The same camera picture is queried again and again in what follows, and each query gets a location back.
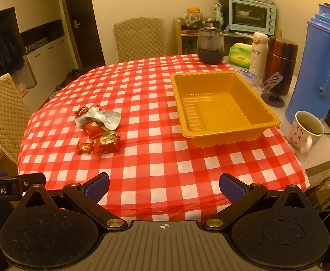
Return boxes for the grey phone stand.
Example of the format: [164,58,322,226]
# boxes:
[260,72,286,108]

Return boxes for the red gold snack packet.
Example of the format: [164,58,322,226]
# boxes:
[94,131,122,154]

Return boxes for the glass jar dark contents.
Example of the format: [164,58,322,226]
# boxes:
[197,27,225,64]

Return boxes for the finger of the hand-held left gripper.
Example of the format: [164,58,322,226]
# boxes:
[0,172,46,188]

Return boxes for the white rabbit print bottle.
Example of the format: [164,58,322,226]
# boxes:
[251,32,269,79]

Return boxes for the brown metal canister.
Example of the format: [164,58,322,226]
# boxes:
[262,36,299,96]

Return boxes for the blue white flat box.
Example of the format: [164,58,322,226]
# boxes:
[236,69,259,87]

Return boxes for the silver snack packet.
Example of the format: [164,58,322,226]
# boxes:
[84,109,122,131]

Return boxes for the green tissue pack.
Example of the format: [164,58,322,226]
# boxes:
[228,42,253,69]

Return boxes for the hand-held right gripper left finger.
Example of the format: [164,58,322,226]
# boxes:
[20,172,129,232]

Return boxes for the red checkered tablecloth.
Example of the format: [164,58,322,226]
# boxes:
[17,54,308,221]

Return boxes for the plastic jar orange lid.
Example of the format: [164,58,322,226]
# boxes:
[183,7,204,29]

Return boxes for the blue thermos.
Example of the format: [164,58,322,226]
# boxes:
[284,3,330,125]

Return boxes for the yellow plastic tray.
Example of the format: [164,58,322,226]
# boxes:
[170,72,281,148]

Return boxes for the mint toaster oven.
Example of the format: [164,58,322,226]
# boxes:
[228,0,277,36]

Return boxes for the dark door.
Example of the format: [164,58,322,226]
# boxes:
[60,0,107,72]

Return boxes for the white mug red figures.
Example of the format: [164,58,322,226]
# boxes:
[291,110,325,154]

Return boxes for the wooden shelf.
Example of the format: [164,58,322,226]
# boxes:
[174,17,283,56]

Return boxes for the quilted beige chair back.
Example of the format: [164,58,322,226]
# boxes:
[112,17,167,63]

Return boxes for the shoes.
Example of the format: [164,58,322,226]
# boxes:
[53,68,84,91]

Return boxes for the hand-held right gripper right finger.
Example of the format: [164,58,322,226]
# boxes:
[202,172,309,232]

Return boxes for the clear wrapped bundle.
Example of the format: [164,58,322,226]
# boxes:
[213,3,224,29]

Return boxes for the hanging dark jackets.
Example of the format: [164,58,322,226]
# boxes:
[0,28,25,72]

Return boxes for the white cabinet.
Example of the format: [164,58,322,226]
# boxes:
[0,0,79,106]

